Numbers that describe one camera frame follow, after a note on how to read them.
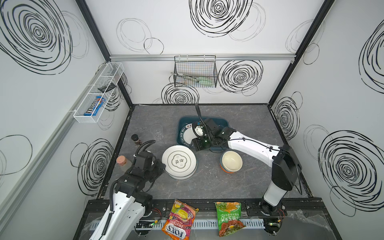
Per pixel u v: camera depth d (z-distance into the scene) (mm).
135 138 891
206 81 869
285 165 442
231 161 828
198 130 750
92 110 693
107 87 754
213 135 639
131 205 488
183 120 1018
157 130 1013
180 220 683
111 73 916
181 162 812
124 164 787
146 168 586
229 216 675
